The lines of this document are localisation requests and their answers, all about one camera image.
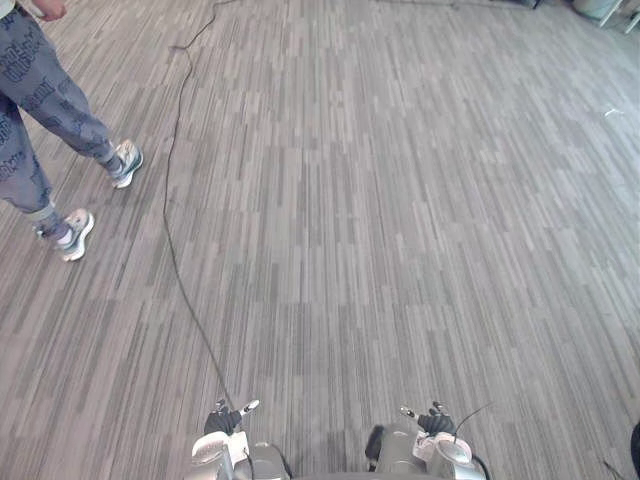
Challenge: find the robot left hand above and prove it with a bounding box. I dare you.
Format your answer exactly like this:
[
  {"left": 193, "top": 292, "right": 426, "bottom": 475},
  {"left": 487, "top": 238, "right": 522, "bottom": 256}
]
[{"left": 203, "top": 398, "right": 261, "bottom": 437}]

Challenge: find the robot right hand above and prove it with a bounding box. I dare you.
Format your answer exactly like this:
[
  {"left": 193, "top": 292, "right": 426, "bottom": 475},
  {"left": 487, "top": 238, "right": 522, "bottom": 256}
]
[{"left": 398, "top": 399, "right": 457, "bottom": 436}]

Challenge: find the black object at edge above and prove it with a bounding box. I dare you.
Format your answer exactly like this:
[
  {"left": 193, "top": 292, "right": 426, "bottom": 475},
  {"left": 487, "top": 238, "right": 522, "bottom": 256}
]
[{"left": 629, "top": 421, "right": 640, "bottom": 480}]

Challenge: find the person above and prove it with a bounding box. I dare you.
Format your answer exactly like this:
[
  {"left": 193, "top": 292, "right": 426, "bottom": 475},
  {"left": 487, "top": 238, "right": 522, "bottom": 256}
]
[{"left": 0, "top": 2, "right": 145, "bottom": 263}]

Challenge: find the white round bin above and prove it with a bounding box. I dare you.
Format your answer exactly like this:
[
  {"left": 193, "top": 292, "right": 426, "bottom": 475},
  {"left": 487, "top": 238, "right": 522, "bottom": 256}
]
[{"left": 572, "top": 0, "right": 622, "bottom": 19}]

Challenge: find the person's hand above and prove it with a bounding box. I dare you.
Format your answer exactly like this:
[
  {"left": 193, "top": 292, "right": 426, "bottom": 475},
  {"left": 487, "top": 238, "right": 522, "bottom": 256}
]
[{"left": 30, "top": 0, "right": 69, "bottom": 23}]

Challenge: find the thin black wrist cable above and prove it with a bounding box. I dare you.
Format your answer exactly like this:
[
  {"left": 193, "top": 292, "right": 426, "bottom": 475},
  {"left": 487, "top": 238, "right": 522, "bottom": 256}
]
[{"left": 452, "top": 402, "right": 495, "bottom": 445}]

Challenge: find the long black floor cable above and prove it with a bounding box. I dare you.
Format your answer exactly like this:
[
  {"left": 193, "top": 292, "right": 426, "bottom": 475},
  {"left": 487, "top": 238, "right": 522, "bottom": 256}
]
[{"left": 162, "top": 0, "right": 240, "bottom": 409}]

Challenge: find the white furniture frame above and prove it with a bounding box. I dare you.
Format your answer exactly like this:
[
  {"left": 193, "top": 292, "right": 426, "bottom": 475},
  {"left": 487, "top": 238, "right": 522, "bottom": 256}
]
[{"left": 598, "top": 0, "right": 640, "bottom": 35}]

